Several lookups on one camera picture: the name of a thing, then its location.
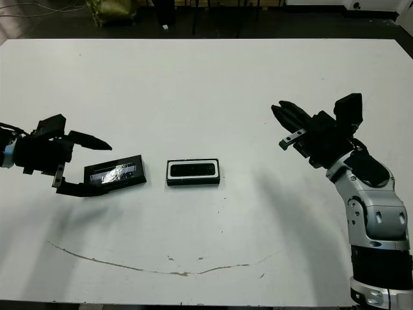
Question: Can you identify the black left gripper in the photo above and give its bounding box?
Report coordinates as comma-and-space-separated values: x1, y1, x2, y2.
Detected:
14, 130, 113, 198

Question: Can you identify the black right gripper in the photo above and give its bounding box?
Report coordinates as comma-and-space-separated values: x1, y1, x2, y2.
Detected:
271, 101, 355, 169

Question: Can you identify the black box lid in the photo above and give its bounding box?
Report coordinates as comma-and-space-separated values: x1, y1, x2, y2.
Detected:
83, 154, 148, 194

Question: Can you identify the black slim camera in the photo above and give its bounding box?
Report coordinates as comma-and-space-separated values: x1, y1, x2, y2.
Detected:
170, 162, 216, 178

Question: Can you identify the black box base white insert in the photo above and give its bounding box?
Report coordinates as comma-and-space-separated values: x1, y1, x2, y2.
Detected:
166, 158, 222, 187

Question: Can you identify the white box with black knob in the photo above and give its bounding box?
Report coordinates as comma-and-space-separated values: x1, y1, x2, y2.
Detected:
343, 0, 401, 12

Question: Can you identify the green woven bag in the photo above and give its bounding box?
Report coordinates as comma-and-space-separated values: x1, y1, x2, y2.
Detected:
85, 0, 136, 28

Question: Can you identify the black upright stand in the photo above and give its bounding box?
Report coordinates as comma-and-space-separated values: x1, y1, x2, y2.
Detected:
156, 0, 177, 28

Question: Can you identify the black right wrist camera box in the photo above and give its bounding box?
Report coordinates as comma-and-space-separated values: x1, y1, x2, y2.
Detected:
334, 92, 364, 132

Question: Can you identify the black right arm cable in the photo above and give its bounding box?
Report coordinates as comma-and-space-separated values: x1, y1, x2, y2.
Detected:
350, 137, 372, 158

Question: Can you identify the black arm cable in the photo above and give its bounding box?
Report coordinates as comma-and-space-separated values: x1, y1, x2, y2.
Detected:
0, 121, 33, 136
350, 137, 372, 158

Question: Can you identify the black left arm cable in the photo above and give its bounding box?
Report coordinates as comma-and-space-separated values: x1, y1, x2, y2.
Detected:
0, 121, 33, 136

